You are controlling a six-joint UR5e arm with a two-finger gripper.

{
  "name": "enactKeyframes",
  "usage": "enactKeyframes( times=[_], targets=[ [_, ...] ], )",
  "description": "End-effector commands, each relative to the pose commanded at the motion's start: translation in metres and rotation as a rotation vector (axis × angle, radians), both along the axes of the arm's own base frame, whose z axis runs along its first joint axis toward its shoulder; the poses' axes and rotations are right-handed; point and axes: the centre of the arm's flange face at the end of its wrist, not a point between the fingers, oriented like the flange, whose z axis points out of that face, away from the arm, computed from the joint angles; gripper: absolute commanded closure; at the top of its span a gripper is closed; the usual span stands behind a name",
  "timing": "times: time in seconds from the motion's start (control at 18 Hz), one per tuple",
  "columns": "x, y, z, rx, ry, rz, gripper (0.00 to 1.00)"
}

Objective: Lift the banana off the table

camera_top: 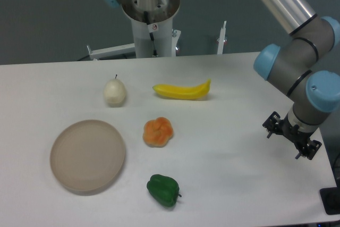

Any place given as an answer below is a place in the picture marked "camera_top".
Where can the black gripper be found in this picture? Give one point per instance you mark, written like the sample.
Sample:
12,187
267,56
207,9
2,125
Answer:
306,147

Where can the yellow banana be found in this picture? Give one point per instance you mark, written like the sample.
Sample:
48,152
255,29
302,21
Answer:
184,93

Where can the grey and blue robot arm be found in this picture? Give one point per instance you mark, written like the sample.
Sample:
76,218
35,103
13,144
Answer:
314,94

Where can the black box at table edge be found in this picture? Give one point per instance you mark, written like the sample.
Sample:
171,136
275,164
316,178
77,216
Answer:
330,200

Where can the orange bread roll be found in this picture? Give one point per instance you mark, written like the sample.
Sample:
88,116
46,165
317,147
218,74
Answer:
157,132

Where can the green bell pepper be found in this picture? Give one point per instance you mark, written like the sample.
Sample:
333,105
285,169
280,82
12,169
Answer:
165,190

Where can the white pear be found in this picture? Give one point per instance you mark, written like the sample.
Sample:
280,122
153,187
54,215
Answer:
114,92

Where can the beige round plate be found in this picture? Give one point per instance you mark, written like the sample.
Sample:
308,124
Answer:
87,157

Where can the white metal bracket right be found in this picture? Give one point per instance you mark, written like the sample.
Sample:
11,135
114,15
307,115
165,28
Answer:
222,38

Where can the white metal bracket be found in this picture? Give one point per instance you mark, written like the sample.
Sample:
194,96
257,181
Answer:
222,38
110,52

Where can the white metal bracket left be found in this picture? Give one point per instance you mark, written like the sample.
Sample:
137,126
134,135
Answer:
110,52

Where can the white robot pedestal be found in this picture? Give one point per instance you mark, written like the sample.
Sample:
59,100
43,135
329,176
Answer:
152,26

